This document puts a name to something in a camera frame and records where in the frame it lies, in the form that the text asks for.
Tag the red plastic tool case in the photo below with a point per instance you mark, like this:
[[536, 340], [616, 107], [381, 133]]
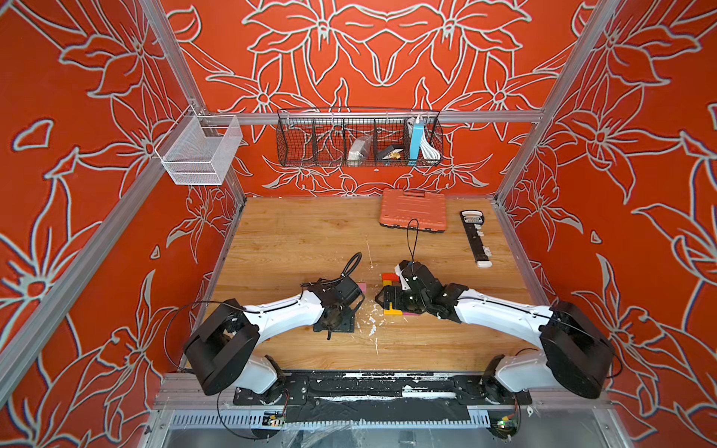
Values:
[[423, 210]]

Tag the silver bag in basket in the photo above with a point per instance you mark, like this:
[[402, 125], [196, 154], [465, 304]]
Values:
[[360, 151]]

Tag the light blue box in basket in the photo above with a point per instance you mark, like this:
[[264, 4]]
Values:
[[417, 134]]

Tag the black strip tool with white end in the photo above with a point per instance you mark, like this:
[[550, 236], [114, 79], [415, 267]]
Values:
[[473, 222]]

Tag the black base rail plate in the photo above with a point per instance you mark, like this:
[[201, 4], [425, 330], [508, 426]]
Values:
[[372, 397]]

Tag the black box in basket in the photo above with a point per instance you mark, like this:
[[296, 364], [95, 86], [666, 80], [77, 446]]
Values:
[[391, 153]]

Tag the white wire basket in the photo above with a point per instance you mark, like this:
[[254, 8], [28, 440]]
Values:
[[200, 151]]

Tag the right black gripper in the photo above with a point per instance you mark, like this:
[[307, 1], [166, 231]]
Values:
[[386, 290]]

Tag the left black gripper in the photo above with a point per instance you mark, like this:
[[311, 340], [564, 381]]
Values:
[[348, 324]]

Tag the black wire wall basket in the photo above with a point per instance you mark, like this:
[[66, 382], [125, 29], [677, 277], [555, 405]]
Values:
[[322, 137]]

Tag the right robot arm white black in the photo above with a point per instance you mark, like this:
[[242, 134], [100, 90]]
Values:
[[567, 350]]

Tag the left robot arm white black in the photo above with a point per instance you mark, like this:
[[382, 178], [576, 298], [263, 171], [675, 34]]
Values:
[[221, 350]]

